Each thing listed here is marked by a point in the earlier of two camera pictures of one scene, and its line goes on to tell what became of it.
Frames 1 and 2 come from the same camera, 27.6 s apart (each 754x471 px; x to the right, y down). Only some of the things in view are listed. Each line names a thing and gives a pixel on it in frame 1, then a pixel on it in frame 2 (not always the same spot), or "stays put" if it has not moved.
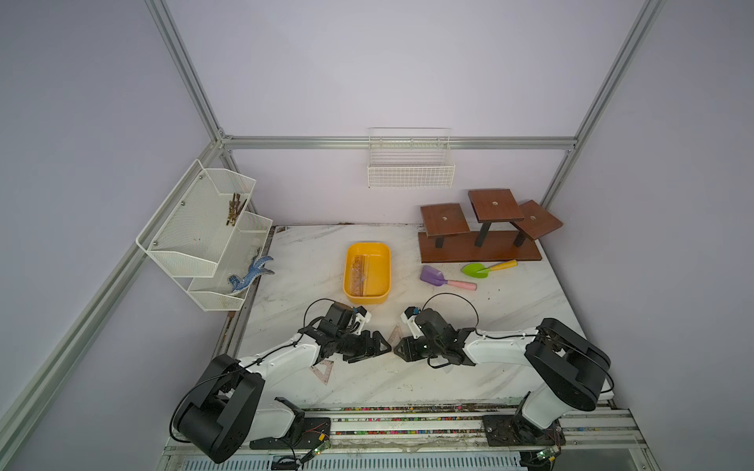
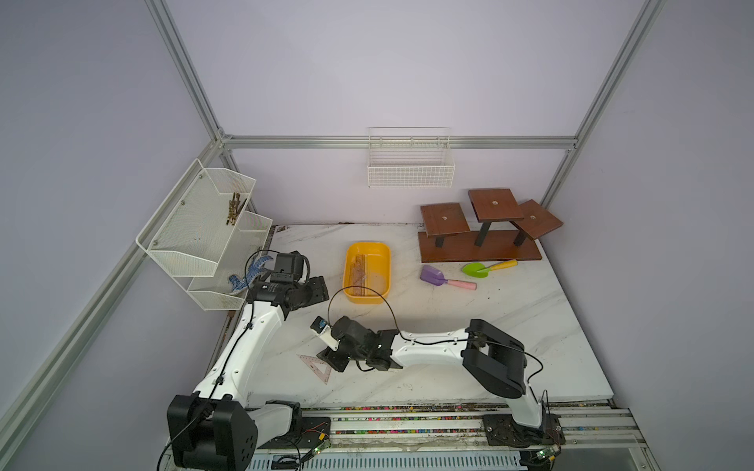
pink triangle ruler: (324, 377) stays put
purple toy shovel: (435, 277) stays put
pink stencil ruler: (357, 276) stays put
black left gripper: (367, 350) -> (320, 290)
